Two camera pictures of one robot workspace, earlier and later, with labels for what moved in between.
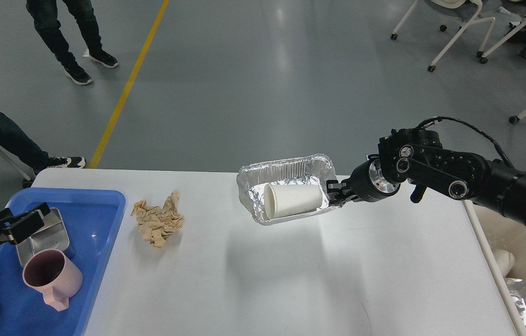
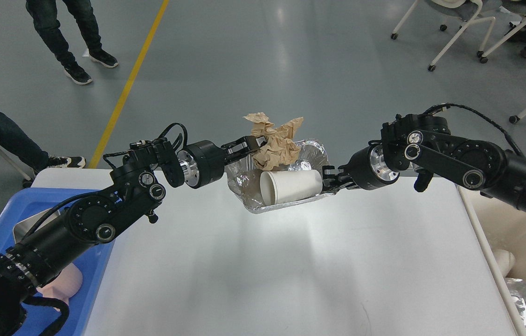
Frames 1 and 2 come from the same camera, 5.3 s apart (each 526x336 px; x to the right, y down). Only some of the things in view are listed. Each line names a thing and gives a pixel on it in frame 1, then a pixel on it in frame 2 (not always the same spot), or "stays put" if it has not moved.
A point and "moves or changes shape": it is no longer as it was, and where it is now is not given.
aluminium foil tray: [286, 190] moves or changes shape
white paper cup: [280, 199] -> [278, 187]
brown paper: [155, 223] -> [281, 148]
